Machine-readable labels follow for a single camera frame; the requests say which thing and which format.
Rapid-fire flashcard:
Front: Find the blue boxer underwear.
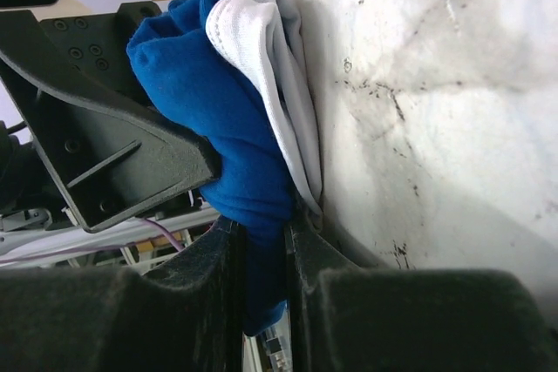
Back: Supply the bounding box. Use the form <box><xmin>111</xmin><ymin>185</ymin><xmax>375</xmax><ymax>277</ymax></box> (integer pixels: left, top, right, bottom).
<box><xmin>126</xmin><ymin>0</ymin><xmax>323</xmax><ymax>336</ymax></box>

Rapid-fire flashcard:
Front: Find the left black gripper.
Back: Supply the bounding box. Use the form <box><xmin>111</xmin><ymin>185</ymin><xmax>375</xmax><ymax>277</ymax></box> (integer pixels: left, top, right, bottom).
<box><xmin>1</xmin><ymin>1</ymin><xmax>221</xmax><ymax>233</ymax></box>

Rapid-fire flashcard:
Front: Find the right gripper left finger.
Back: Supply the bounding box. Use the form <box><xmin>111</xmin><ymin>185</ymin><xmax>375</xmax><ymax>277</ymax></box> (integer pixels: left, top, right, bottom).
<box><xmin>1</xmin><ymin>218</ymin><xmax>245</xmax><ymax>371</ymax></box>

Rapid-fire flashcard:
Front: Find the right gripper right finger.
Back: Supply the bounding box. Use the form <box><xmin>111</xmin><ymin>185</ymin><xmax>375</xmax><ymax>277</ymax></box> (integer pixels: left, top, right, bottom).
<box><xmin>285</xmin><ymin>220</ymin><xmax>557</xmax><ymax>371</ymax></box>

